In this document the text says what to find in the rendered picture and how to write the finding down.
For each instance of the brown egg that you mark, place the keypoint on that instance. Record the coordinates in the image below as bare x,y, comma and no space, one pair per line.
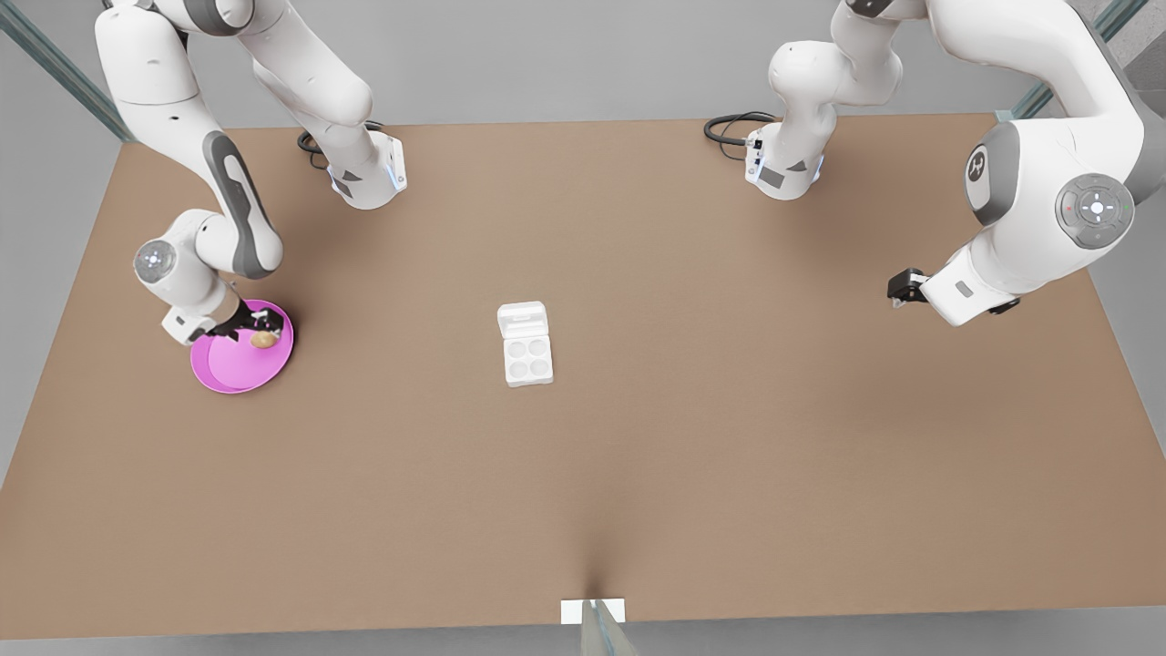
263,339

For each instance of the white egg box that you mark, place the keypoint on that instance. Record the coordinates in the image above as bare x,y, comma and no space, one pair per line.
526,344

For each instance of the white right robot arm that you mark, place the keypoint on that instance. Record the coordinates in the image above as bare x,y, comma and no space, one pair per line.
239,196

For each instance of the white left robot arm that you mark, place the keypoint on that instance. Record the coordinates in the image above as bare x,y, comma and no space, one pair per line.
1038,182

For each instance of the pink round plate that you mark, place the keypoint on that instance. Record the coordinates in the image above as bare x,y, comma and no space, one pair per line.
242,360

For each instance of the silver frame post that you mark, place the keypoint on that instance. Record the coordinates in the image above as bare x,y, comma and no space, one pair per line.
1073,56
60,66
597,627

